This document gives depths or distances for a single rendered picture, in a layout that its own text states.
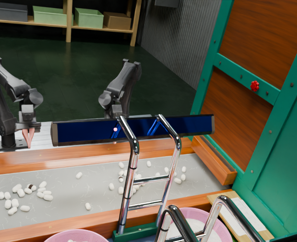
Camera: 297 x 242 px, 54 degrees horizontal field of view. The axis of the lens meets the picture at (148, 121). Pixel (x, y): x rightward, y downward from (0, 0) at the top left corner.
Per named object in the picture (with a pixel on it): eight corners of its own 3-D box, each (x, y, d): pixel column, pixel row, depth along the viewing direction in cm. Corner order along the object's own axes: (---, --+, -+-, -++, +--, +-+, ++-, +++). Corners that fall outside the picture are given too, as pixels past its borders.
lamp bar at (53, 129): (49, 133, 97) (50, 114, 94) (204, 124, 123) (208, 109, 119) (52, 147, 91) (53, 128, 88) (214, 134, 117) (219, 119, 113)
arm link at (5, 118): (21, 129, 140) (-5, 65, 136) (7, 134, 135) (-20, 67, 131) (15, 131, 144) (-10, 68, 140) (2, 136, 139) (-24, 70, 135)
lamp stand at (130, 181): (101, 206, 122) (113, 114, 100) (144, 198, 130) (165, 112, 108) (113, 244, 107) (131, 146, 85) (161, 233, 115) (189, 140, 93)
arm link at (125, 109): (124, 126, 162) (137, 68, 155) (112, 122, 163) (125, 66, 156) (126, 124, 168) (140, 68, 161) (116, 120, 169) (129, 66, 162)
